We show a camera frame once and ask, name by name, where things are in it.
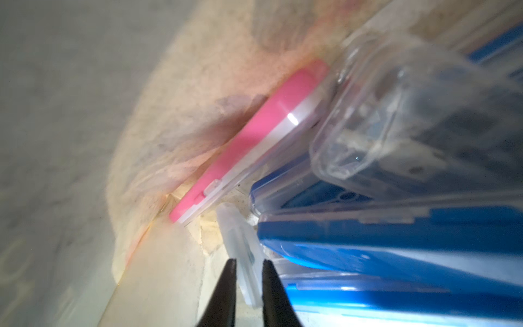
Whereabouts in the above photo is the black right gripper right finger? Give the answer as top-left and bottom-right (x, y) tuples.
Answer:
(262, 260), (302, 327)

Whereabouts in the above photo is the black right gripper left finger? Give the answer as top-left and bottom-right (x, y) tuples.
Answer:
(197, 259), (237, 327)

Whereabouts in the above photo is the clear pink compass case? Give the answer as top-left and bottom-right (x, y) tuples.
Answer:
(169, 59), (335, 223)

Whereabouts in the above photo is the beige canvas bag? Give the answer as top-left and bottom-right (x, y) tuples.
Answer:
(100, 1), (385, 326)

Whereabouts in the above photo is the blue compass case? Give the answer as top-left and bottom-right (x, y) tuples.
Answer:
(285, 285), (522, 326)
(257, 204), (522, 298)

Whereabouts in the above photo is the clear plastic case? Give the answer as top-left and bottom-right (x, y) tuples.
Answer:
(309, 34), (522, 200)

